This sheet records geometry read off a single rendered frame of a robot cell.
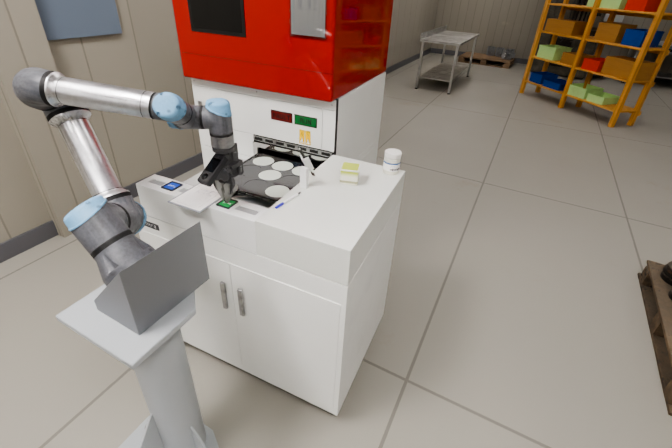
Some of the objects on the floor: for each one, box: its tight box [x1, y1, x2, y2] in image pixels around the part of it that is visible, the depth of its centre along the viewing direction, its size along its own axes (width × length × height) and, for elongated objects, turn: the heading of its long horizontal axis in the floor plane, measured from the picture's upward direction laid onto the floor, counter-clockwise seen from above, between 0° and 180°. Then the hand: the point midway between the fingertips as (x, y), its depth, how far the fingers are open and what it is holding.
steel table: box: [415, 25, 479, 94], centre depth 713 cm, size 69×182×94 cm, turn 148°
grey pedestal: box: [56, 284, 219, 448], centre depth 124 cm, size 51×44×82 cm
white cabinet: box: [139, 200, 401, 416], centre depth 181 cm, size 64×96×82 cm, turn 61°
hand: (225, 200), depth 132 cm, fingers closed
